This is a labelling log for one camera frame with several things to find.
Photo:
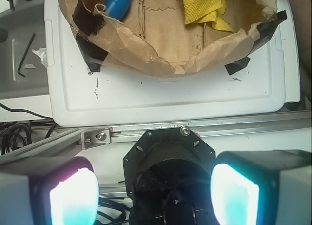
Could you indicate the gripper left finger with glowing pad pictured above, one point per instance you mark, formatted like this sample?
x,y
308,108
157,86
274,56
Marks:
x,y
48,191

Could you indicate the crumpled white paper scrap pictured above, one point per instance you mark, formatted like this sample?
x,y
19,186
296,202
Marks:
x,y
41,53

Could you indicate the grey plastic bin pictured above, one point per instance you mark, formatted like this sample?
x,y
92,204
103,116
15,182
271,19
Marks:
x,y
16,28

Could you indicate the black hex key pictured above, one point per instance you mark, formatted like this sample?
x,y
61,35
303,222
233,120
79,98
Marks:
x,y
24,55

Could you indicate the brown paper bag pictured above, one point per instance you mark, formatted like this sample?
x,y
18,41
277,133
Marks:
x,y
153,39

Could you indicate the blue plastic bottle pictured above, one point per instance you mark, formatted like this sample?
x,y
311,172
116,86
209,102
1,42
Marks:
x,y
117,8

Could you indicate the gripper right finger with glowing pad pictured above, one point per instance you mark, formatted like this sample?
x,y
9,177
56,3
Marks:
x,y
262,187

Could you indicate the yellow microfiber cloth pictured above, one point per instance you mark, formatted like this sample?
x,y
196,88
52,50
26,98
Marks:
x,y
203,11

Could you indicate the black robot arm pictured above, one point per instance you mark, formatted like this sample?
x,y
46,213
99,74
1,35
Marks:
x,y
172,179

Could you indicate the aluminium frame rail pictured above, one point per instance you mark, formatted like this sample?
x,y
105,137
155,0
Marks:
x,y
61,141

